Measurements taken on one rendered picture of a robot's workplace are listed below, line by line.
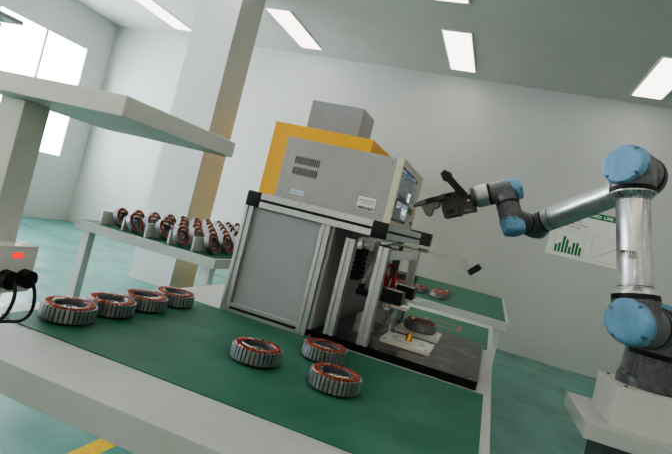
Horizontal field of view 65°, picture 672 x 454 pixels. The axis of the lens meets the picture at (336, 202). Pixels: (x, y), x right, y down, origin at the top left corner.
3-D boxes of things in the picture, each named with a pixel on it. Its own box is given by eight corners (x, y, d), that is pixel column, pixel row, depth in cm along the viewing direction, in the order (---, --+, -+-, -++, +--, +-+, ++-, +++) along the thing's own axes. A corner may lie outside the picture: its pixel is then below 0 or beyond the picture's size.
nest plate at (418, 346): (433, 348, 167) (434, 344, 167) (428, 356, 153) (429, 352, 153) (388, 334, 172) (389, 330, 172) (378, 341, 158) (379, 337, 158)
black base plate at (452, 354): (481, 349, 198) (482, 343, 198) (475, 390, 137) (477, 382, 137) (362, 313, 212) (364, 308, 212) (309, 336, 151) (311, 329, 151)
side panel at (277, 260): (307, 335, 152) (334, 226, 153) (303, 336, 149) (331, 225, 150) (223, 308, 161) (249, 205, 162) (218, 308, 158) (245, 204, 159)
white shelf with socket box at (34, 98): (185, 342, 117) (236, 143, 119) (53, 378, 82) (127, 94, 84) (64, 298, 128) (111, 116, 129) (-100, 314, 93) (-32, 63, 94)
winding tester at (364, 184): (410, 231, 201) (423, 178, 201) (389, 224, 159) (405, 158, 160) (316, 208, 213) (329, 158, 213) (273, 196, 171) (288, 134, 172)
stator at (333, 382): (303, 374, 114) (307, 357, 114) (352, 383, 117) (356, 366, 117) (310, 393, 103) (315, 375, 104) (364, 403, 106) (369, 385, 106)
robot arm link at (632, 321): (674, 352, 136) (665, 152, 149) (651, 348, 127) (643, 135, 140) (625, 348, 145) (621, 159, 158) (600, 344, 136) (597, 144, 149)
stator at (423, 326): (436, 332, 189) (438, 322, 189) (433, 337, 178) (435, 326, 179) (406, 323, 193) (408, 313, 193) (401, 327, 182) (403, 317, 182)
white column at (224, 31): (192, 287, 569) (267, -7, 579) (168, 289, 526) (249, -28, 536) (154, 275, 584) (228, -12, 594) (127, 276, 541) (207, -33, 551)
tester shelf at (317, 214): (419, 245, 210) (421, 233, 210) (385, 239, 145) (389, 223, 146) (317, 219, 223) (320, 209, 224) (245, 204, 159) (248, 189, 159)
